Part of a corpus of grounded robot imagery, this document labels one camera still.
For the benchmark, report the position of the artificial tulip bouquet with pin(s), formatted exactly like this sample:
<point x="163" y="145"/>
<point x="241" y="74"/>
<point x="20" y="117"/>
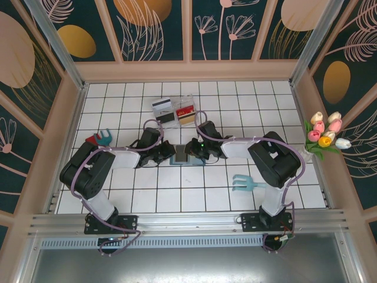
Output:
<point x="319" y="127"/>

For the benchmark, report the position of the gold card black stripe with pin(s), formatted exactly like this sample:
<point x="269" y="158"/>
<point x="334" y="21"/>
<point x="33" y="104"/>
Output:
<point x="187" y="121"/>

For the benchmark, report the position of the white ribbed vase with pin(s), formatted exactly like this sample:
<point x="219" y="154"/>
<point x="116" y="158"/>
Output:
<point x="306" y="155"/>

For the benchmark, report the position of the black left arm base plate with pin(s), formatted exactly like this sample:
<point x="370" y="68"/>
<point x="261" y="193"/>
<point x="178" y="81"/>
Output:
<point x="126" y="224"/>

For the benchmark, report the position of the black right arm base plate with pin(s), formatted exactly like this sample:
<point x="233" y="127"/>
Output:
<point x="250" y="222"/>

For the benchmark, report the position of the clear acrylic card box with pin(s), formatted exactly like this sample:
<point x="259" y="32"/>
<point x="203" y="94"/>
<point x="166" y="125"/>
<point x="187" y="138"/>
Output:
<point x="184" y="101"/>

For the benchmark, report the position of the dark grey credit card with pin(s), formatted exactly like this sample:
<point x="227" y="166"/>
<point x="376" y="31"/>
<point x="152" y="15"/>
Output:
<point x="182" y="153"/>

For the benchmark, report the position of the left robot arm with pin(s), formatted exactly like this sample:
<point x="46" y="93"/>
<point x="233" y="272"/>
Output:
<point x="126" y="157"/>

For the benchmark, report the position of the light blue toy garden fork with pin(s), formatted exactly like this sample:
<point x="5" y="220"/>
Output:
<point x="250" y="184"/>

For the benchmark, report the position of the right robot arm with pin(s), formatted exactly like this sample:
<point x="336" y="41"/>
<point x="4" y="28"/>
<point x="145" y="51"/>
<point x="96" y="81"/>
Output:
<point x="235" y="148"/>

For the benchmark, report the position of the aluminium frame post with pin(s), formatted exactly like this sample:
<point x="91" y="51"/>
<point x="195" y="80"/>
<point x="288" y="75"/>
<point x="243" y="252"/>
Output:
<point x="59" y="44"/>
<point x="312" y="44"/>

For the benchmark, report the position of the white card with stripe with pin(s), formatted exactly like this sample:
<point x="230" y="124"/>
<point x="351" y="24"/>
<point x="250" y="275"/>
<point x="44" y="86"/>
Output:
<point x="161" y="103"/>

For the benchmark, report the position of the aluminium mounting rail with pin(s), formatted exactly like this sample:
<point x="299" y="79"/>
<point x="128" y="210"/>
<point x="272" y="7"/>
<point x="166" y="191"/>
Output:
<point x="188" y="221"/>

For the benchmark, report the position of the black and white card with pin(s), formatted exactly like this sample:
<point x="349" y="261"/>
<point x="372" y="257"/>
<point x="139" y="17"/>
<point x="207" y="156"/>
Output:
<point x="165" y="117"/>

